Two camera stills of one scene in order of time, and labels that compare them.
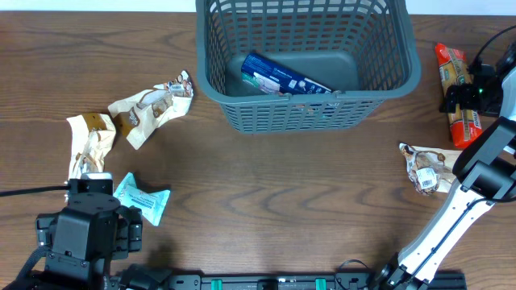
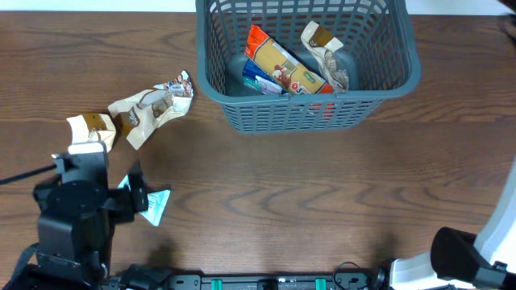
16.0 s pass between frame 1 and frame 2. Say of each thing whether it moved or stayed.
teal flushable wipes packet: stayed
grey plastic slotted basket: stayed
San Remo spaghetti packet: moved
